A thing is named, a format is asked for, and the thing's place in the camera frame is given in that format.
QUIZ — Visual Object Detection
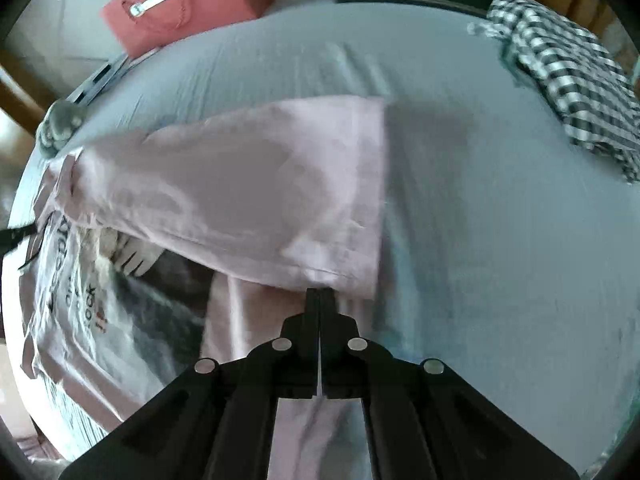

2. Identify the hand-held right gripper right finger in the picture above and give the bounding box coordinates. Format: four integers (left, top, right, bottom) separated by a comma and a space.
320, 287, 583, 480

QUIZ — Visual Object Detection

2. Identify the red paper bag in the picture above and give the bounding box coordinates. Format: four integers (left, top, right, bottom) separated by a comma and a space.
100, 0, 276, 58

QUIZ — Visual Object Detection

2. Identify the grey plush toy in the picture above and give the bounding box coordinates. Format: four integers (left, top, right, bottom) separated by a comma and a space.
36, 100, 86, 158

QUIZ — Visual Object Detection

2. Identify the pink printed shirt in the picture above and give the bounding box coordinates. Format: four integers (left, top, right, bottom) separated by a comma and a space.
20, 96, 388, 480

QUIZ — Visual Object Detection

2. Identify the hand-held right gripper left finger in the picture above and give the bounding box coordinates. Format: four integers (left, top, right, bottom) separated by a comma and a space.
59, 287, 321, 480

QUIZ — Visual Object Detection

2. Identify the black white checkered cloth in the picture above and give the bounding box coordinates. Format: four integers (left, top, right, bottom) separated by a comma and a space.
467, 0, 640, 183

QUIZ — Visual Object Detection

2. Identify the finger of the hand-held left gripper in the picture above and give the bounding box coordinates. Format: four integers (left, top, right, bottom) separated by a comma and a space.
0, 224, 41, 256

